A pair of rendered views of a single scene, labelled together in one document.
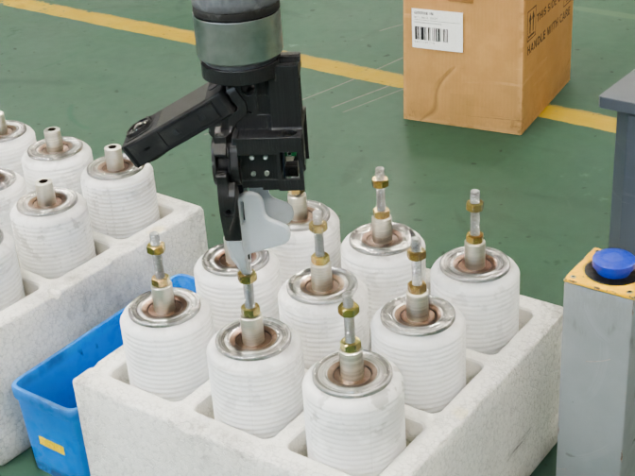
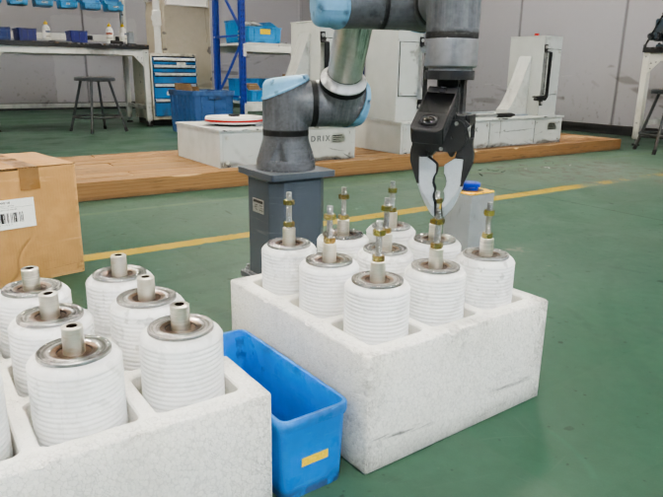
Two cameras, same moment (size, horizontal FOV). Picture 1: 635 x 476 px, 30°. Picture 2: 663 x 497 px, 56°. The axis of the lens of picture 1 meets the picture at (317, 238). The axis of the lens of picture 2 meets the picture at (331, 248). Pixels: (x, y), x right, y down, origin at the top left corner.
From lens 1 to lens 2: 1.39 m
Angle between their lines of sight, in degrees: 69
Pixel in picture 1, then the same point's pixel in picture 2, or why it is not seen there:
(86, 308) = not seen: hidden behind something
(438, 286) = (399, 237)
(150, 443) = (426, 365)
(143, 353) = (403, 306)
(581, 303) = (477, 203)
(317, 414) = (503, 273)
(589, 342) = (478, 223)
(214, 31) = (474, 43)
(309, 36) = not seen: outside the picture
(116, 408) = (405, 354)
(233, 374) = (462, 279)
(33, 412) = (303, 435)
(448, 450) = not seen: hidden behind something
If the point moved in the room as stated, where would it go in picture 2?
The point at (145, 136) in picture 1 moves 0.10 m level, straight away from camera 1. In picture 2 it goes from (446, 119) to (372, 117)
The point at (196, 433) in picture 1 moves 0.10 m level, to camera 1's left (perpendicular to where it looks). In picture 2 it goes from (460, 329) to (453, 358)
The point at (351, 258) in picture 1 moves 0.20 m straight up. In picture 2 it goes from (352, 244) to (355, 130)
